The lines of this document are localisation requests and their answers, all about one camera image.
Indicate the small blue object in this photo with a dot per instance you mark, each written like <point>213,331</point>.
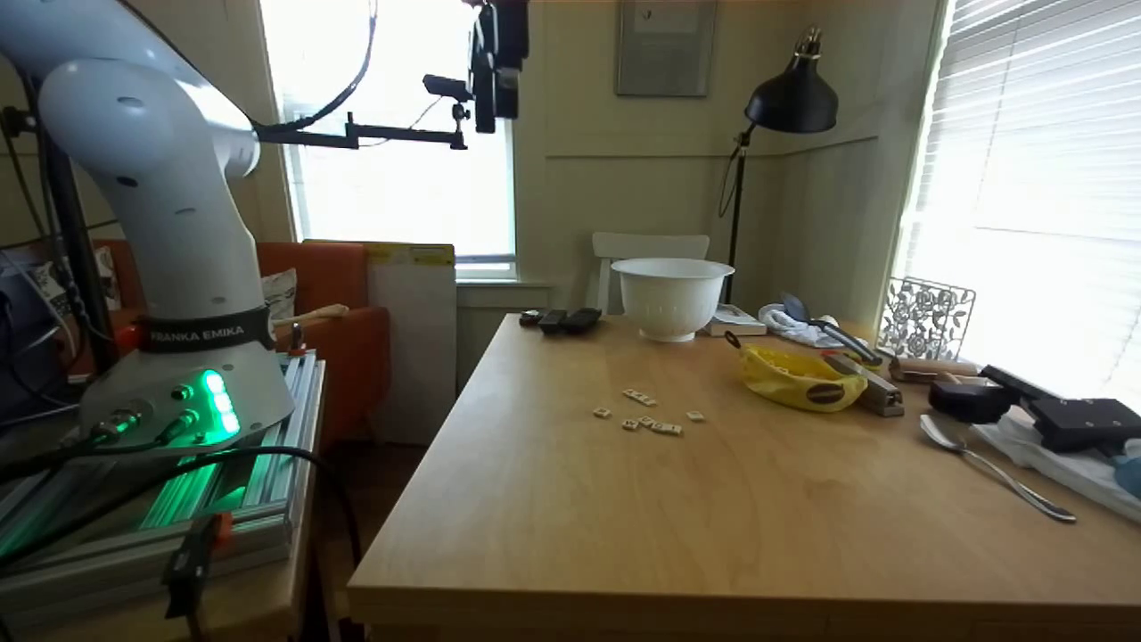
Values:
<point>1127,475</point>

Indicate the black desk lamp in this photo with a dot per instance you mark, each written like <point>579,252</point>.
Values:
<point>788,100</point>

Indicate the printed white paper sheet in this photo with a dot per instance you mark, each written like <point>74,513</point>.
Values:
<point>735,318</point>

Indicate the large white plastic bowl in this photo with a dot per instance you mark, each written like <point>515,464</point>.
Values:
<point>673,296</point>

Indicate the orange cardboard box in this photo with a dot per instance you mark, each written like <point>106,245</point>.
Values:
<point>339,333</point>

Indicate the small white block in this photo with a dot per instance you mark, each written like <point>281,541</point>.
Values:
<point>640,397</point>
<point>633,425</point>
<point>605,416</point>
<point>696,419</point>
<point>673,431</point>

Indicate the small black camera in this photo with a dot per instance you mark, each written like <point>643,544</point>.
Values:
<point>446,88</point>

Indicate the small black remote control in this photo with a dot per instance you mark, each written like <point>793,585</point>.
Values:
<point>535,318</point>

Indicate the grey framed wall picture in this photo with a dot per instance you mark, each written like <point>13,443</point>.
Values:
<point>666,47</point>

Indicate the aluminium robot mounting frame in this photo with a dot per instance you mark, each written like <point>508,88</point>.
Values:
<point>179,500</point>

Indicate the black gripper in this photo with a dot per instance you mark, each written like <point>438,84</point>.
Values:
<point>503,60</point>

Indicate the white flat tray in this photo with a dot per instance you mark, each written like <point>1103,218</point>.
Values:
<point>1058,470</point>

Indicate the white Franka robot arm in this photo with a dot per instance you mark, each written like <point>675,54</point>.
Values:
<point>167,179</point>

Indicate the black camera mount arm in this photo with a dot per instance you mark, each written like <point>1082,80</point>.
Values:
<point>359,134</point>

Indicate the black flat device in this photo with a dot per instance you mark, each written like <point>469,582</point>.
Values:
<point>1084,421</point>

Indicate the large black remote control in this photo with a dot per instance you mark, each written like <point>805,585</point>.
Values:
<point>579,324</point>

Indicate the silver metal spoon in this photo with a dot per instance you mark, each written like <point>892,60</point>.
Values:
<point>993,464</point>

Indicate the white flat board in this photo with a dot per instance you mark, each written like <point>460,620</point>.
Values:
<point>414,342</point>

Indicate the white window blinds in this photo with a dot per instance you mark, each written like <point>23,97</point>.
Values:
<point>1034,179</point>

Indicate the small yellow bowl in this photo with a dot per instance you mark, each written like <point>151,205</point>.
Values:
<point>805,378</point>

